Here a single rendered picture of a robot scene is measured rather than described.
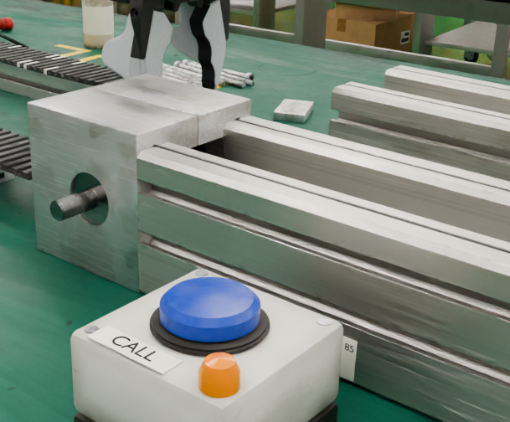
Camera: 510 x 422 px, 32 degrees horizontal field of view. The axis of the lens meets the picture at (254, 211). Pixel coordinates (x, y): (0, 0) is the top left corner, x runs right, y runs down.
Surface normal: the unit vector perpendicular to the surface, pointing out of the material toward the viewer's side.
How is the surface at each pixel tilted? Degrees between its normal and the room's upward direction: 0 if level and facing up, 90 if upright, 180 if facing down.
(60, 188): 90
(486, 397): 90
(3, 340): 0
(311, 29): 90
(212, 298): 2
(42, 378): 0
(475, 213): 90
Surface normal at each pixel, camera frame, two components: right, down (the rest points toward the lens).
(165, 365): 0.04, -0.92
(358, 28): -0.57, 0.27
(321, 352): 0.79, 0.26
